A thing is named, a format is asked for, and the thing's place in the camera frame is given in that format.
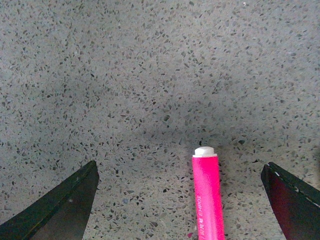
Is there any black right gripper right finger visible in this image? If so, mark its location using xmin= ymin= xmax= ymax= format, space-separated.
xmin=260 ymin=162 xmax=320 ymax=240

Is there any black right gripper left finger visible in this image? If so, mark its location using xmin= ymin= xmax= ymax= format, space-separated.
xmin=0 ymin=160 xmax=100 ymax=240

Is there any pink highlighter pen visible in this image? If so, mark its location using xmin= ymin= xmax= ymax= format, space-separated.
xmin=192 ymin=146 xmax=225 ymax=240

